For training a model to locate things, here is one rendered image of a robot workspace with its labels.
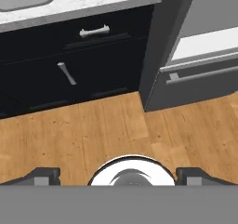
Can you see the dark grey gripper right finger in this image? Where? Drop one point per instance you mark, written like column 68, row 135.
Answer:
column 193, row 175

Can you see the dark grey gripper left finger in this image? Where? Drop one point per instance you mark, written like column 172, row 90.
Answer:
column 43, row 175

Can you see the white and black round object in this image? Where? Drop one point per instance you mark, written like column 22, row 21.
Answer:
column 131, row 173

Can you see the black cupboard door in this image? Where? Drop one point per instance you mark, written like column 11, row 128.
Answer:
column 74, row 79

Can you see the grey fridge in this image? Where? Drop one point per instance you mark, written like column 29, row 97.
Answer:
column 192, row 48

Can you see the black drawer front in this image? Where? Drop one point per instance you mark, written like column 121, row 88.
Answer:
column 77, row 38

